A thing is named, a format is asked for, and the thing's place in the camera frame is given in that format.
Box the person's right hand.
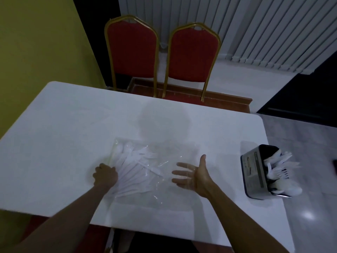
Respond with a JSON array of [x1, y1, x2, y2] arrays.
[[172, 154, 215, 199]]

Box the person's left hand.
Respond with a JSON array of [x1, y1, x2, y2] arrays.
[[93, 163, 118, 189]]

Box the clear plastic bag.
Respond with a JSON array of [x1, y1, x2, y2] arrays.
[[109, 138, 201, 209]]

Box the person's left forearm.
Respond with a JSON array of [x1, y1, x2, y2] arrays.
[[19, 182, 118, 253]]

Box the person's right forearm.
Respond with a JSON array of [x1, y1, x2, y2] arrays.
[[201, 187, 293, 253]]

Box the pile of white plastic cutlery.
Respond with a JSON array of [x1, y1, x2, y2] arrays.
[[112, 142, 160, 197]]

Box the metal cutlery box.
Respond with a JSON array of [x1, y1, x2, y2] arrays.
[[240, 144, 293, 201]]

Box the red platform with wooden edge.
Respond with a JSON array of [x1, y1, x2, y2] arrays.
[[126, 77, 253, 114]]

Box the bunch of white plastic cutlery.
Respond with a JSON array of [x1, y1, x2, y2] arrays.
[[264, 149, 303, 197]]

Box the white vertical blinds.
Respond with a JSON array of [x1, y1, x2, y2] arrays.
[[117, 0, 337, 76]]

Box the red chair with gold frame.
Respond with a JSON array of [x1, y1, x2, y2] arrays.
[[104, 15, 160, 98], [162, 22, 221, 103]]

